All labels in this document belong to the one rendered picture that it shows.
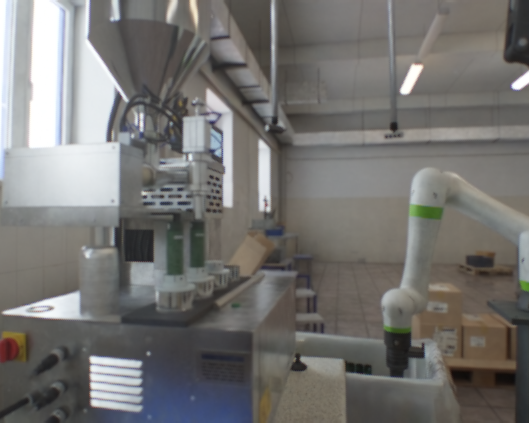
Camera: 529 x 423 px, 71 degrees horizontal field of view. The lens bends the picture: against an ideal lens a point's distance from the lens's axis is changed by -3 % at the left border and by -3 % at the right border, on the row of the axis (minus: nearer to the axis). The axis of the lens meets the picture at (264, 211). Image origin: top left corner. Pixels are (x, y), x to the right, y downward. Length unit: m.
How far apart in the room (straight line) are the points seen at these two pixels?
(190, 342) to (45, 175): 0.42
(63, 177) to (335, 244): 10.39
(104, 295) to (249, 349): 0.29
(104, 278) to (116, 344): 0.12
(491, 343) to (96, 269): 3.01
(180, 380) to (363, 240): 10.42
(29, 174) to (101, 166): 0.16
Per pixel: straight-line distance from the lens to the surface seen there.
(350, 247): 11.00
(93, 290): 0.76
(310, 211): 11.00
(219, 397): 0.68
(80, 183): 0.77
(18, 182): 0.86
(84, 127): 3.50
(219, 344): 0.65
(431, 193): 1.44
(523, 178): 12.02
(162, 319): 0.66
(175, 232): 0.70
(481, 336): 3.35
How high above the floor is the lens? 1.20
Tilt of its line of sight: 1 degrees up
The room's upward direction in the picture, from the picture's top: straight up
